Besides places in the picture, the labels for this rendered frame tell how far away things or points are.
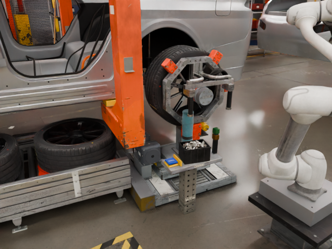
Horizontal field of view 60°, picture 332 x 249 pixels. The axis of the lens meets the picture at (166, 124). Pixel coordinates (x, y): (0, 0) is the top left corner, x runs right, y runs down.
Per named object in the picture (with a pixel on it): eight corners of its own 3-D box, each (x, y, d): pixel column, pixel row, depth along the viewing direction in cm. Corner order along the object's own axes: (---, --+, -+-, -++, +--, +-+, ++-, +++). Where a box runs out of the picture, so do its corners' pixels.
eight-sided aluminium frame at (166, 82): (217, 115, 257) (222, 54, 235) (222, 118, 251) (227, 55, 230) (162, 126, 235) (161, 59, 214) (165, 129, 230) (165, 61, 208)
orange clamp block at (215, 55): (212, 63, 235) (218, 53, 235) (217, 64, 229) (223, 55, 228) (206, 59, 232) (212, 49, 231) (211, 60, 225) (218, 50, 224)
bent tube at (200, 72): (216, 73, 233) (217, 61, 228) (231, 79, 217) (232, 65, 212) (197, 76, 226) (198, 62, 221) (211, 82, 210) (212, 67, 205)
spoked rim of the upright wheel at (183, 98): (210, 85, 272) (185, 41, 245) (225, 91, 253) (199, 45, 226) (171, 120, 268) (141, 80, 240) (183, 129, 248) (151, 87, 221)
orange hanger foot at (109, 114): (119, 115, 273) (116, 79, 260) (138, 137, 230) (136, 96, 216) (102, 118, 267) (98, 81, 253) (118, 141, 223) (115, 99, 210)
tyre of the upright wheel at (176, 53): (220, 85, 278) (187, 28, 241) (235, 92, 258) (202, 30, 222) (169, 131, 271) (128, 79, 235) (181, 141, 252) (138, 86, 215)
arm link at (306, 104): (292, 185, 183) (256, 182, 186) (289, 163, 192) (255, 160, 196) (341, 105, 122) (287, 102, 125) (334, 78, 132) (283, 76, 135)
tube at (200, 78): (195, 76, 225) (196, 62, 221) (209, 82, 209) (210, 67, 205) (175, 78, 218) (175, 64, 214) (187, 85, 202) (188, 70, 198)
